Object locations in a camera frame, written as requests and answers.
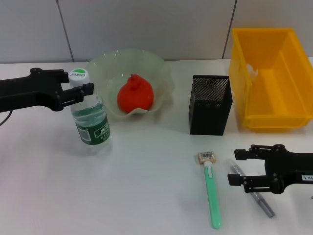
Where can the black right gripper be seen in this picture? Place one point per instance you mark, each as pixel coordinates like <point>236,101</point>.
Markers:
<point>293,169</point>

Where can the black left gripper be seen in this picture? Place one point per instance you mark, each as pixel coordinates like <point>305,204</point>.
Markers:
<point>27,91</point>

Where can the mint green utility knife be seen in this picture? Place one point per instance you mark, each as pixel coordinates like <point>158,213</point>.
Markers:
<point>212,195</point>

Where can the clear green-label water bottle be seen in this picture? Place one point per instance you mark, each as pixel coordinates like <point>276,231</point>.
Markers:
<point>93,122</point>

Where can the orange toy fruit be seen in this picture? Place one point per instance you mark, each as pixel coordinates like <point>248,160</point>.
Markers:
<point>135,98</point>

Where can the white paper ball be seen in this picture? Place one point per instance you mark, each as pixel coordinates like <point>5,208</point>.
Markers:
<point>252,72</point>

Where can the beige barcode eraser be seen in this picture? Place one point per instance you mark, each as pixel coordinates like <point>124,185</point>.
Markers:
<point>206,156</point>

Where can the pale green wavy fruit bowl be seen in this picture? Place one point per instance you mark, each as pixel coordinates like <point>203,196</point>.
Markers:
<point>110,63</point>

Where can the grey marker pen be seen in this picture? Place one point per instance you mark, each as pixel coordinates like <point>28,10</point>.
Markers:
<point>265,208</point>

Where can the black mesh pen holder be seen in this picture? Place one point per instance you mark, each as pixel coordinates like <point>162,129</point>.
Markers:
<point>207,115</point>

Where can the yellow plastic bin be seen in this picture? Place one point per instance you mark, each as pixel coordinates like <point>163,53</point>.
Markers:
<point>281,98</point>

